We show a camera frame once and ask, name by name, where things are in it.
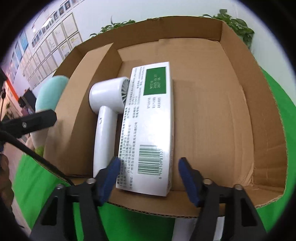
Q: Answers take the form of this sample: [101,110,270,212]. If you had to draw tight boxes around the right potted plant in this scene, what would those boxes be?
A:
[202,9,254,49]

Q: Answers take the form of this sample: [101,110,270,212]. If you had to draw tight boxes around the person's left hand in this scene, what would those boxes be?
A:
[1,154,14,211]

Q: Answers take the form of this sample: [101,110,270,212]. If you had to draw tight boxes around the large open cardboard box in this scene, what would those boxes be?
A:
[34,15,289,218]

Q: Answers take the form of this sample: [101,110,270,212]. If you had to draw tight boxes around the black cable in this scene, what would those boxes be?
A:
[0,131,76,187]

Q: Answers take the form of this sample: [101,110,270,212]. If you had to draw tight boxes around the pink teal plush toy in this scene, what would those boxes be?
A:
[26,75,69,157]

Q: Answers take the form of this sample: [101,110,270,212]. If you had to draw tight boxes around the white hair dryer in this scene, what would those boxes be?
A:
[89,77,130,177]

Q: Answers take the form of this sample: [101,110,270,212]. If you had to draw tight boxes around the left potted plant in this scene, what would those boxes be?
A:
[89,18,136,38]

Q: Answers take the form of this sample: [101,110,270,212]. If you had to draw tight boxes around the black cabinet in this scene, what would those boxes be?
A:
[18,89,37,113]

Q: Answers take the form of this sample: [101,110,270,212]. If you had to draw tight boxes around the white folding phone stand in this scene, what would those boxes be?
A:
[171,216,225,241]

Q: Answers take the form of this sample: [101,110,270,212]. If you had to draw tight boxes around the potted plant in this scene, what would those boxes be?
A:
[202,9,254,49]
[89,18,136,38]

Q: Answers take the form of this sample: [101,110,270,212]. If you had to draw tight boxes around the long brown cardboard box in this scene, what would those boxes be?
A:
[44,44,122,177]

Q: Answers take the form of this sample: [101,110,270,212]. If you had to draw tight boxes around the staff photo row on wall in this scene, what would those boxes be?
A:
[31,0,84,49]

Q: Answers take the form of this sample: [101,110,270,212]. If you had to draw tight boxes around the white green medicine box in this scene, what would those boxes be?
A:
[116,62,174,196]

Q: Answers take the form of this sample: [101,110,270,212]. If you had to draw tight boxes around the framed certificates on wall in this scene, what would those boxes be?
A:
[7,13,82,89]

